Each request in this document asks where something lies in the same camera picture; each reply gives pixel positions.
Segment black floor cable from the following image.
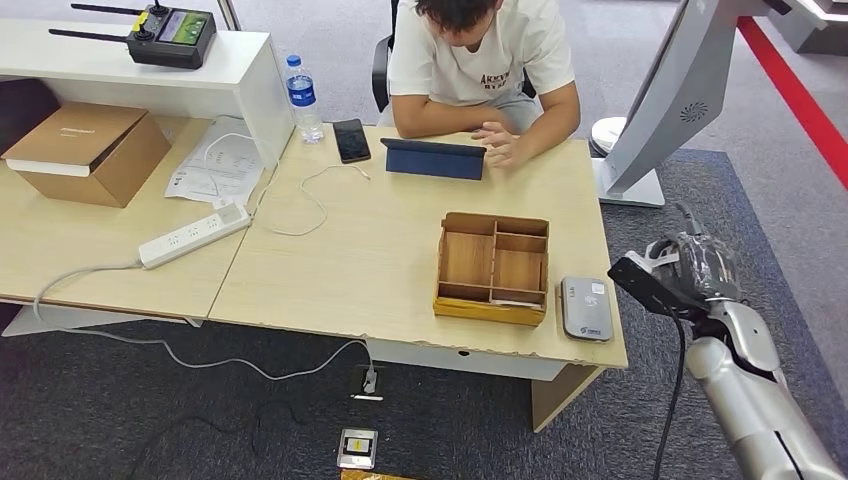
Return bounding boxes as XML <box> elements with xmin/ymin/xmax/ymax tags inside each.
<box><xmin>125</xmin><ymin>396</ymin><xmax>346</xmax><ymax>480</ymax></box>

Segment person's left hand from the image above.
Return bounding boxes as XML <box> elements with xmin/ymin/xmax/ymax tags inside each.
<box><xmin>470</xmin><ymin>121</ymin><xmax>525</xmax><ymax>169</ymax></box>

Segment metal pole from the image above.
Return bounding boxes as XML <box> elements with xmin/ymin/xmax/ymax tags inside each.
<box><xmin>215</xmin><ymin>0</ymin><xmax>243</xmax><ymax>33</ymax></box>

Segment white power strip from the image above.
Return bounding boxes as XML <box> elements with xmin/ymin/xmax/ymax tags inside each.
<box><xmin>137</xmin><ymin>201</ymin><xmax>253</xmax><ymax>271</ymax></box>

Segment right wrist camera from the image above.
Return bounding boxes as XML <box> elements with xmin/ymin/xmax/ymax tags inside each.
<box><xmin>607</xmin><ymin>250</ymin><xmax>707</xmax><ymax>324</ymax></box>

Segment floor plug outlet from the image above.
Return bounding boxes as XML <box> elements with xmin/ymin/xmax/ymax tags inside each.
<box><xmin>349</xmin><ymin>366</ymin><xmax>386</xmax><ymax>403</ymax></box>

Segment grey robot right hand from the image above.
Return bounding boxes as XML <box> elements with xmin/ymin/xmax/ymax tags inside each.
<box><xmin>645</xmin><ymin>201</ymin><xmax>743</xmax><ymax>306</ymax></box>

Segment wooden desk leg panel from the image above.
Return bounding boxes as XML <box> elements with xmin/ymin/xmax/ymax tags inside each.
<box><xmin>529</xmin><ymin>365</ymin><xmax>605</xmax><ymax>435</ymax></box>

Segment printed paper sheets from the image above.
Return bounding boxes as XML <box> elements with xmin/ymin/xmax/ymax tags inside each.
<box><xmin>164</xmin><ymin>115</ymin><xmax>266</xmax><ymax>210</ymax></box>

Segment blue tablet case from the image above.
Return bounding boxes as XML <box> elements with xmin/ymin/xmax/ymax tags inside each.
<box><xmin>380</xmin><ymin>137</ymin><xmax>488</xmax><ymax>182</ymax></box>

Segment wooden compartment tray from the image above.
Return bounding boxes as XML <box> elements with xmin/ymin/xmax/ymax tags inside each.
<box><xmin>433</xmin><ymin>211</ymin><xmax>551</xmax><ymax>328</ymax></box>

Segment white shelf unit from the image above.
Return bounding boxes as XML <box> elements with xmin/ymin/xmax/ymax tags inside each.
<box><xmin>0</xmin><ymin>18</ymin><xmax>296</xmax><ymax>174</ymax></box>

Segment grey card reader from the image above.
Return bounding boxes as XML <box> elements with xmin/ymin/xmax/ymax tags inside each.
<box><xmin>559</xmin><ymin>276</ymin><xmax>615</xmax><ymax>344</ymax></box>

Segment grey power strip cord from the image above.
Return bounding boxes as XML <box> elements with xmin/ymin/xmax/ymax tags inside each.
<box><xmin>31</xmin><ymin>261</ymin><xmax>379</xmax><ymax>399</ymax></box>

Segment brown cardboard box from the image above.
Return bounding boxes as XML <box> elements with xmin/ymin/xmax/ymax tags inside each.
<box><xmin>0</xmin><ymin>101</ymin><xmax>172</xmax><ymax>209</ymax></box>

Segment black antenna remote controller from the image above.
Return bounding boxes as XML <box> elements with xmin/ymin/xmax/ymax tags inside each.
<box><xmin>47</xmin><ymin>1</ymin><xmax>218</xmax><ymax>71</ymax></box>

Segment grey kiosk screen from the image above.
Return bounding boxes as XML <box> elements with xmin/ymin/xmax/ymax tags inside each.
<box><xmin>599</xmin><ymin>0</ymin><xmax>793</xmax><ymax>197</ymax></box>

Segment yellow floor marker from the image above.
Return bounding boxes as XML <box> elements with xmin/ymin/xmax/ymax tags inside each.
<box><xmin>339</xmin><ymin>469</ymin><xmax>415</xmax><ymax>480</ymax></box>

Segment white desk apron panel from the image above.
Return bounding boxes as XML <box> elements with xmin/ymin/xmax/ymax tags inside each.
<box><xmin>366</xmin><ymin>339</ymin><xmax>570</xmax><ymax>384</ymax></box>

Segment person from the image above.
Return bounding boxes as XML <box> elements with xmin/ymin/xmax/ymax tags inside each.
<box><xmin>377</xmin><ymin>0</ymin><xmax>583</xmax><ymax>170</ymax></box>

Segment silver floor socket box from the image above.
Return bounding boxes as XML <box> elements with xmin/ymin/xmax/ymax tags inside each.
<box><xmin>335</xmin><ymin>427</ymin><xmax>379</xmax><ymax>472</ymax></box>

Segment white round device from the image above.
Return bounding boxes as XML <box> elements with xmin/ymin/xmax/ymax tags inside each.
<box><xmin>588</xmin><ymin>117</ymin><xmax>627</xmax><ymax>159</ymax></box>

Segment grey display platform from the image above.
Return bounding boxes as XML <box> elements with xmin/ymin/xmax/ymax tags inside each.
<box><xmin>761</xmin><ymin>0</ymin><xmax>848</xmax><ymax>58</ymax></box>

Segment black office chair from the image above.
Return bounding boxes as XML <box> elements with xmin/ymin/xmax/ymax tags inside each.
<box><xmin>370</xmin><ymin>0</ymin><xmax>539</xmax><ymax>115</ymax></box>

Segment white charging cable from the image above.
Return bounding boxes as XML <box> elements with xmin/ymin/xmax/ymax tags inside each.
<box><xmin>268</xmin><ymin>163</ymin><xmax>372</xmax><ymax>238</ymax></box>

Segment black smartphone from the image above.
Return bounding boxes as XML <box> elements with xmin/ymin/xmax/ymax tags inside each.
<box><xmin>332</xmin><ymin>118</ymin><xmax>373</xmax><ymax>165</ymax></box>

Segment clear plastic water bottle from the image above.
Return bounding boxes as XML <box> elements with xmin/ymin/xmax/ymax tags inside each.
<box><xmin>284</xmin><ymin>54</ymin><xmax>326</xmax><ymax>145</ymax></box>

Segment white kiosk base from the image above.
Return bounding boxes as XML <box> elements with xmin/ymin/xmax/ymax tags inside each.
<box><xmin>590</xmin><ymin>157</ymin><xmax>666</xmax><ymax>210</ymax></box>

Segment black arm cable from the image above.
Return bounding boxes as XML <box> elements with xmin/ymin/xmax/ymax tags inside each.
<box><xmin>652</xmin><ymin>307</ymin><xmax>688</xmax><ymax>480</ymax></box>

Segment thin white cable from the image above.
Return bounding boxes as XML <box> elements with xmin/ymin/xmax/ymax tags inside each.
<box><xmin>201</xmin><ymin>131</ymin><xmax>281</xmax><ymax>215</ymax></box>

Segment white desk support panel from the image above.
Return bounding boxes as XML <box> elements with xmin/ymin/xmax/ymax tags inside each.
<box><xmin>0</xmin><ymin>305</ymin><xmax>203</xmax><ymax>339</ymax></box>

